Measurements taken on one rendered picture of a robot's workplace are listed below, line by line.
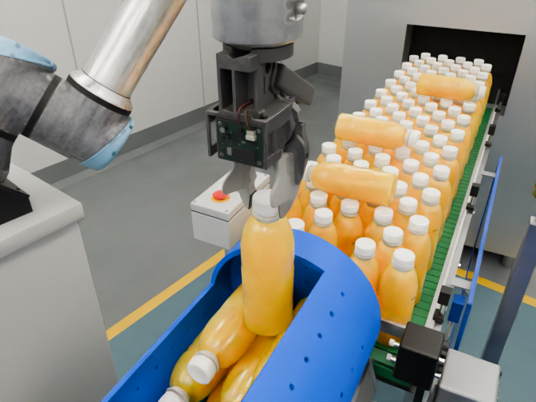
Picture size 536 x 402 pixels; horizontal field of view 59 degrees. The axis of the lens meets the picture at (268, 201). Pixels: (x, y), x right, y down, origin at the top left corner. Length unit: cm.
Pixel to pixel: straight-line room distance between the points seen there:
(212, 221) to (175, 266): 161
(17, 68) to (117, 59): 19
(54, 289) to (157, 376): 51
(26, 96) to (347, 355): 79
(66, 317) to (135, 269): 143
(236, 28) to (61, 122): 68
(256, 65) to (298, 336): 33
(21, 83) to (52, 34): 237
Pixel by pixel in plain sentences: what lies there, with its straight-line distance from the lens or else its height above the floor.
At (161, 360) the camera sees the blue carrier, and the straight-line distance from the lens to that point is 77.
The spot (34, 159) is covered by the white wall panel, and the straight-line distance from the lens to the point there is 354.
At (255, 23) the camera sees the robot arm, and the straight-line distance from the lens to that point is 45.
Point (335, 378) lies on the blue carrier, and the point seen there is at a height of 116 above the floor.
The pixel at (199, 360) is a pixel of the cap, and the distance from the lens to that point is 69.
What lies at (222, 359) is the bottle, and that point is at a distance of 70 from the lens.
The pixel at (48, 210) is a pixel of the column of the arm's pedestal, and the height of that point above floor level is 110.
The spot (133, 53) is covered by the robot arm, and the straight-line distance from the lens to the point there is 107.
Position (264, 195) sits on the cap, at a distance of 59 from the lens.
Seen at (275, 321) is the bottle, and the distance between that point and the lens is 67.
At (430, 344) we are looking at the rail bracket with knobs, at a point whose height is 100.
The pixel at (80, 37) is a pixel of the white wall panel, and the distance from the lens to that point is 354.
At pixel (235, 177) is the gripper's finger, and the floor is 139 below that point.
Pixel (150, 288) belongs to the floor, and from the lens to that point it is 254.
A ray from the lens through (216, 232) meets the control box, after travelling 107.
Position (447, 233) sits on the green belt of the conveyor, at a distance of 139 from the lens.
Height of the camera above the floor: 166
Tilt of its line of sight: 32 degrees down
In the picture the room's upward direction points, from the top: straight up
